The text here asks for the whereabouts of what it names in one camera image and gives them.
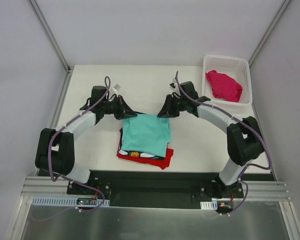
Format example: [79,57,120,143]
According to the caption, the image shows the left white cable duct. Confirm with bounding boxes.
[32,196,110,208]

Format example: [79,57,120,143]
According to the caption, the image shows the teal t shirt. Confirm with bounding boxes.
[121,114,172,157]

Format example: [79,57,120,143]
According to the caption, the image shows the red t shirt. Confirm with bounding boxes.
[116,126,175,171]

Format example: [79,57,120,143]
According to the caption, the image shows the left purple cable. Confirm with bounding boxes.
[31,76,112,222]

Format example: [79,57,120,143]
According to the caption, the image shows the magenta t shirt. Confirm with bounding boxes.
[205,70,243,103]

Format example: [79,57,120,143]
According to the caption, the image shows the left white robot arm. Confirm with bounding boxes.
[35,86,137,195]

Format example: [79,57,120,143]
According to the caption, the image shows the right white cable duct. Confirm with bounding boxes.
[200,201,218,211]

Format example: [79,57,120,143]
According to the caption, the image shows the left aluminium frame post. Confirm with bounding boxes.
[27,0,73,74]

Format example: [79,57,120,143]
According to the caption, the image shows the white plastic basket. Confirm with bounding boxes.
[202,54,253,108]

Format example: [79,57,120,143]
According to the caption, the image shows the aluminium frame post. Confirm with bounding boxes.
[248,0,293,68]
[27,0,73,74]

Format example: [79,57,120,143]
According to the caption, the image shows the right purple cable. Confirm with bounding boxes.
[174,71,274,220]

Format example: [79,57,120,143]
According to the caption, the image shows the right aluminium frame post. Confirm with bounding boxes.
[248,0,293,68]

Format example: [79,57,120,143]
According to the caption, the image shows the purple cable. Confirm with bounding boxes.
[31,76,112,222]
[174,71,274,220]

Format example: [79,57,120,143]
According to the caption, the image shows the white cable duct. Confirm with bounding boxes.
[32,196,110,208]
[200,201,218,211]

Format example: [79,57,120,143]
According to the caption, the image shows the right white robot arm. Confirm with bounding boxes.
[157,81,265,199]

